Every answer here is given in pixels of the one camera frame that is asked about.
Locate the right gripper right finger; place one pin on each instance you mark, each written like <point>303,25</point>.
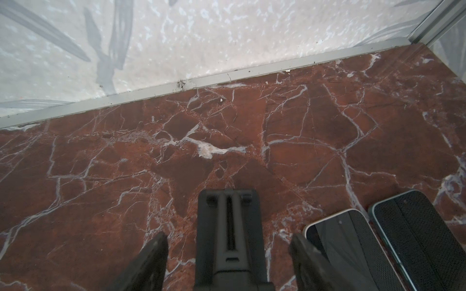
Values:
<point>312,270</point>

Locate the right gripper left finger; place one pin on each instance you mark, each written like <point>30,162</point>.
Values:
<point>146,272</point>

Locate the large black phone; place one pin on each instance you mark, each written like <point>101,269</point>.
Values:
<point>348,243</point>

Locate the black stand back right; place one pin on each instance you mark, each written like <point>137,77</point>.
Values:
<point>230,251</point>

